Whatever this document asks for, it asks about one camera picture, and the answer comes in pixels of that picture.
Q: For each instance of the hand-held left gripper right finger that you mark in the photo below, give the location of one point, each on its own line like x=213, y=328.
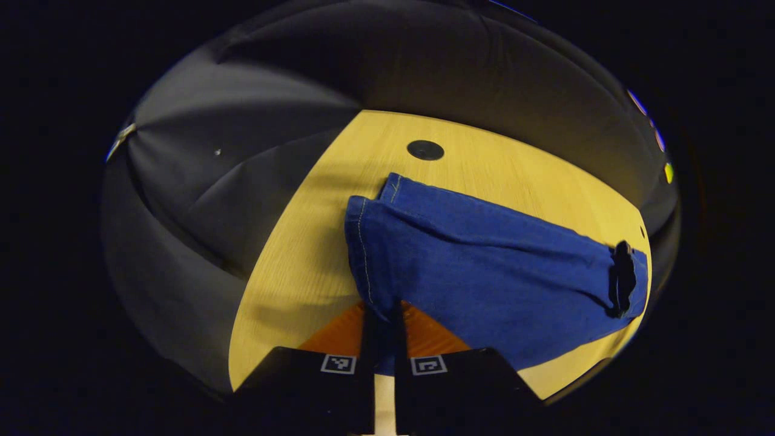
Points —
x=401, y=363

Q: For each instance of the blue jeans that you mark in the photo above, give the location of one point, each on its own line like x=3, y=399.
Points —
x=472, y=260

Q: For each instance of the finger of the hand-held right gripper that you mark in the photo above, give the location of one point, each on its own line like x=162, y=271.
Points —
x=622, y=278

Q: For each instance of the silver metal clip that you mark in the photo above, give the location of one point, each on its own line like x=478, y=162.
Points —
x=121, y=138

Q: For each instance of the black backdrop cloth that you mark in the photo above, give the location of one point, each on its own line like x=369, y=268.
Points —
x=242, y=181

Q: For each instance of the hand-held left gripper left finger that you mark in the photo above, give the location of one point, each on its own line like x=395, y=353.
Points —
x=367, y=363

